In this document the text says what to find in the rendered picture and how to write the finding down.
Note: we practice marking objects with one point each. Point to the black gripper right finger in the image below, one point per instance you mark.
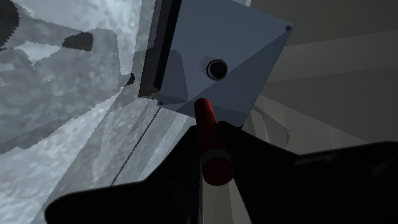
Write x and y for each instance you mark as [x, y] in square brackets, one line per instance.
[272, 181]

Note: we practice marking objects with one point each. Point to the dark red peg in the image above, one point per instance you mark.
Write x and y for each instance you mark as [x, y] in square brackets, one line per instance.
[217, 167]

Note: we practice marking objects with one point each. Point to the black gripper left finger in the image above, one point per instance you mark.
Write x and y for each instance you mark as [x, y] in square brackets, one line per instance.
[171, 194]

